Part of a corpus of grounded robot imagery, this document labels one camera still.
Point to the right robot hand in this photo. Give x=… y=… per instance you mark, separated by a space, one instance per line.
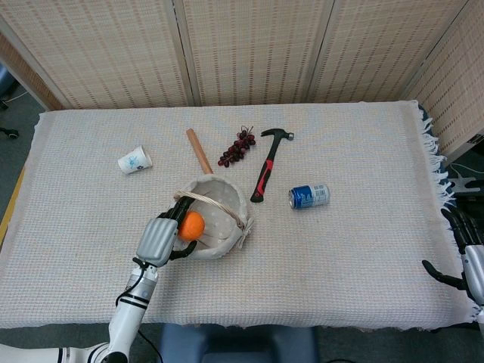
x=467 y=246

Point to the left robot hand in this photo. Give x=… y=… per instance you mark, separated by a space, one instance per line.
x=160 y=238

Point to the orange fruit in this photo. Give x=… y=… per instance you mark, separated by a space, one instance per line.
x=191 y=225

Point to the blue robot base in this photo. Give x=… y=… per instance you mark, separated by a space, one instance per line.
x=238 y=344

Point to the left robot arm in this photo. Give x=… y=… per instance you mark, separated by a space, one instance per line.
x=128 y=310

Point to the fabric lined wicker basket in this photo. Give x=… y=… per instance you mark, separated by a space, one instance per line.
x=223 y=219

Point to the white woven tablecloth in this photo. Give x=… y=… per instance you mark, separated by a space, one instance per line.
x=321 y=257

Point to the white paper cup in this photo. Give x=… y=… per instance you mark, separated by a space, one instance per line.
x=134 y=160

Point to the wooden rolling pin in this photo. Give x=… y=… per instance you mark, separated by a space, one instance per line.
x=199 y=151

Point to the dark red grape bunch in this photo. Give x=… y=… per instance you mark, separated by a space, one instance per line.
x=236 y=148

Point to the black red claw hammer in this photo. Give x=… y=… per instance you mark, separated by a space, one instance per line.
x=269 y=164

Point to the blue drink can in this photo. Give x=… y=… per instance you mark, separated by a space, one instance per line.
x=309 y=196

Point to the black chair wheel base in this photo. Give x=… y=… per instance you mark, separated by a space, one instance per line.
x=7 y=102

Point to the woven folding screen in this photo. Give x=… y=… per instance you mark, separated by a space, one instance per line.
x=242 y=49

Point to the grey metal bracket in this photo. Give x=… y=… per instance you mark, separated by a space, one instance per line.
x=464 y=184

